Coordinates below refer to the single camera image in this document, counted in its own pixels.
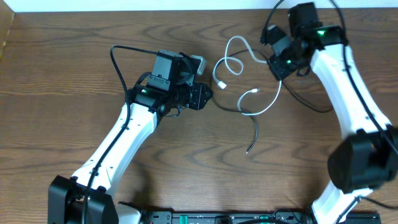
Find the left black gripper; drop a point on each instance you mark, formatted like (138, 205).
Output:
(199, 99)

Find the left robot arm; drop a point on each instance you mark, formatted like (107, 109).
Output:
(88, 195)

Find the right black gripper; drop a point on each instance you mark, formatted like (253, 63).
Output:
(279, 72)

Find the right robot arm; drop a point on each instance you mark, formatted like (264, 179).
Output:
(366, 158)

